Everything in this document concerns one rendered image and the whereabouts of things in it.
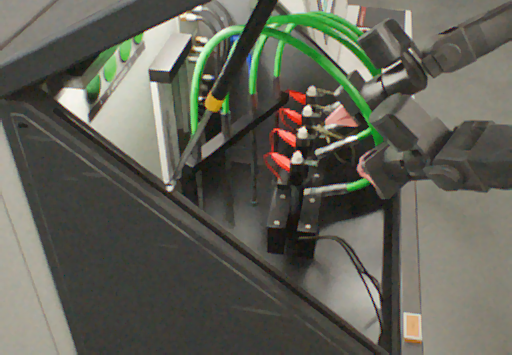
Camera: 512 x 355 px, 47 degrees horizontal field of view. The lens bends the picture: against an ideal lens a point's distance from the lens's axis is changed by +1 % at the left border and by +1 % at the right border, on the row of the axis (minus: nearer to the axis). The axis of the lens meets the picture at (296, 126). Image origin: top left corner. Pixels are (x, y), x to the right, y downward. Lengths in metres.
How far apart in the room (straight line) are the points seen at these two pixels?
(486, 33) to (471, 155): 0.30
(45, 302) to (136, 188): 0.32
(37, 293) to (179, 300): 0.23
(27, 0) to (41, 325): 0.52
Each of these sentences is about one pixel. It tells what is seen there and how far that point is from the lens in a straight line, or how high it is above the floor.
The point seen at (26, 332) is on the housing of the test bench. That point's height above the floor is 0.98.
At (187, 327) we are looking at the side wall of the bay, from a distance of 0.95.
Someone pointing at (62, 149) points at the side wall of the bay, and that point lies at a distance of 0.76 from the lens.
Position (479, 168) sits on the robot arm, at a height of 1.41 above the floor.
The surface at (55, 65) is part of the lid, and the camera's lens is 0.66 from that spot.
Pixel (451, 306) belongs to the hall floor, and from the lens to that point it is 2.38.
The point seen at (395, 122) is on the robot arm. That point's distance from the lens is 0.75.
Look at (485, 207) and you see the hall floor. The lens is 2.80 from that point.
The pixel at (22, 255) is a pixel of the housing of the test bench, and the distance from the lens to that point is 0.95.
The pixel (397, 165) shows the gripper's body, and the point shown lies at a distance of 0.83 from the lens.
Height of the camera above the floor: 1.84
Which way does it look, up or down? 36 degrees down
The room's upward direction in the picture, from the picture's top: 3 degrees clockwise
